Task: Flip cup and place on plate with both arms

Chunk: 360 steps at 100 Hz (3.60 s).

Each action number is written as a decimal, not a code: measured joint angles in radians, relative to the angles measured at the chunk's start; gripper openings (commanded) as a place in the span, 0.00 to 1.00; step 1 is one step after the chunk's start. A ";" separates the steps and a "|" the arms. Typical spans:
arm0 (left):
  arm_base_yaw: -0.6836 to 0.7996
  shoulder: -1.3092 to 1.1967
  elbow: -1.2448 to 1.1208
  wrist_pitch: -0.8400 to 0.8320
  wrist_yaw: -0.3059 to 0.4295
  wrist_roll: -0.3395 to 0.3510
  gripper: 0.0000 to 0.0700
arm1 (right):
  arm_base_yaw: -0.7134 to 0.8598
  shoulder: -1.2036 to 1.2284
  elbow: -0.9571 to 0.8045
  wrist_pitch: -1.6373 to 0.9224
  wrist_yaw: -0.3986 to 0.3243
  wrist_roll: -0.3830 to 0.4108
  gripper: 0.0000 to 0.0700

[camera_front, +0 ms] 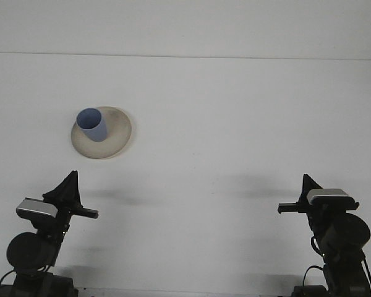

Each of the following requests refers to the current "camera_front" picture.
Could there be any pale blue cup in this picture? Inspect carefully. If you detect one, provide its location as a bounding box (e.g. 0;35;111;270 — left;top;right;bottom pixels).
76;107;108;143

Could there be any pale round plate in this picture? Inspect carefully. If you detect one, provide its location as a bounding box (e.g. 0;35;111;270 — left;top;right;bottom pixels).
70;106;135;160

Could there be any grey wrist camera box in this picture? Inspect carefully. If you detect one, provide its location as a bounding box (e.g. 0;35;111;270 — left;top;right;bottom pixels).
15;197;59;219
306;188;350;205

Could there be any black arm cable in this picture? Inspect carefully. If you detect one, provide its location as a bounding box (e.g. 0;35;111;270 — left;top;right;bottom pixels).
0;269;17;291
302;265;325;290

